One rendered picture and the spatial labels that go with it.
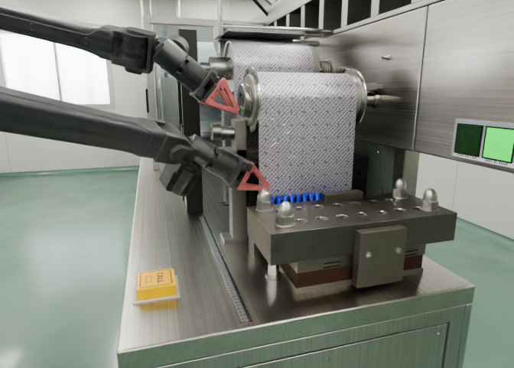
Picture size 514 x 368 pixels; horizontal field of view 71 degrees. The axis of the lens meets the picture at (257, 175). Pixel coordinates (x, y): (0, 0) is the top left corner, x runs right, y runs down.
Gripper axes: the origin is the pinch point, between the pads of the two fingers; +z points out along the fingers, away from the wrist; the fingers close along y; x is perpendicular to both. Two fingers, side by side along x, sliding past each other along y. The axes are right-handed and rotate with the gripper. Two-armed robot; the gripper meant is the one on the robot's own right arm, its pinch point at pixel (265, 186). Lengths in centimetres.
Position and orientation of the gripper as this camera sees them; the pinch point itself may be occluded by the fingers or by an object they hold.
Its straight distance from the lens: 81.1
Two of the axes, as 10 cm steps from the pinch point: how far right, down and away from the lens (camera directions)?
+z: 8.3, 4.4, 3.5
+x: 4.8, -8.7, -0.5
